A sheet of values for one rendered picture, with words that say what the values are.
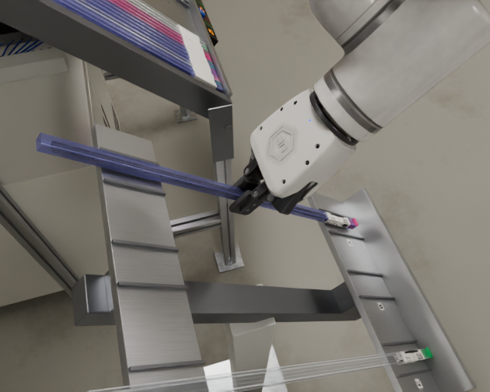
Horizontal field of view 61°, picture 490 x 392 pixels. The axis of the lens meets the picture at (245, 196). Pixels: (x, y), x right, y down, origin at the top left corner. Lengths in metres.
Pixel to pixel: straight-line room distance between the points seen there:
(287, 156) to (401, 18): 0.17
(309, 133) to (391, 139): 1.47
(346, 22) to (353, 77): 0.05
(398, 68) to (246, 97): 1.60
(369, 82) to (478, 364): 1.24
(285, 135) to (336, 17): 0.13
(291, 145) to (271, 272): 1.05
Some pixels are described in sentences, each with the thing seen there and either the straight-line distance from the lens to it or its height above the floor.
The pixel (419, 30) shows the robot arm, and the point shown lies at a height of 1.13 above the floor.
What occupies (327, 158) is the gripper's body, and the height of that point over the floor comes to 1.02.
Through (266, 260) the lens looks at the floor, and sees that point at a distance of 1.50.
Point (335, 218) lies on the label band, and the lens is 0.68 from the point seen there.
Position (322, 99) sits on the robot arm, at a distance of 0.44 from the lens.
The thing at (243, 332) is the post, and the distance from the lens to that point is 0.57.
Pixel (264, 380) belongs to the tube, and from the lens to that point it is 0.41.
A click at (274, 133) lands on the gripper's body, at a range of 0.49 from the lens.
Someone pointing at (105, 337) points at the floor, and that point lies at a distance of 1.48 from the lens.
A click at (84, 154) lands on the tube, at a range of 0.42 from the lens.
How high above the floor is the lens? 1.36
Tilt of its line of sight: 56 degrees down
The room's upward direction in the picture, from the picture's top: straight up
